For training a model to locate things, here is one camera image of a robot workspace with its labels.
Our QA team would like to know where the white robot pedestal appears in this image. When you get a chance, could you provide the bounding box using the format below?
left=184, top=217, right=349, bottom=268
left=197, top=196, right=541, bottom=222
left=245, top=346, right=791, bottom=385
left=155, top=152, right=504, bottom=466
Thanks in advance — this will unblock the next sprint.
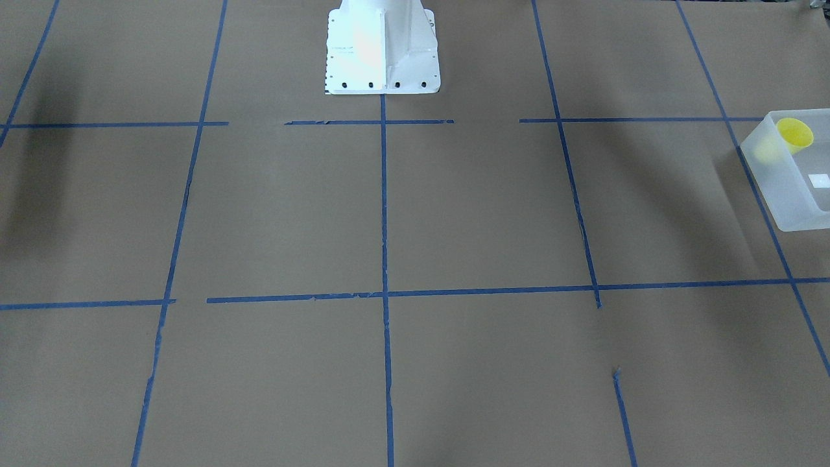
left=324, top=1, right=442, bottom=95

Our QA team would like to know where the yellow plastic cup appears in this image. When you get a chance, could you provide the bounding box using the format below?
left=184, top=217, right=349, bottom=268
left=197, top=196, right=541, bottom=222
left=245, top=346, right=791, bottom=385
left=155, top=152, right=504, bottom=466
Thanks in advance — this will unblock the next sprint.
left=755, top=117, right=814, bottom=165

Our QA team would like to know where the clear plastic storage box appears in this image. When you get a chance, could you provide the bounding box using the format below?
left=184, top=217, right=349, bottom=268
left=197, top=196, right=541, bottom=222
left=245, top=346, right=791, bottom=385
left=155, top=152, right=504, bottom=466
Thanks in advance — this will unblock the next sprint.
left=741, top=108, right=829, bottom=232

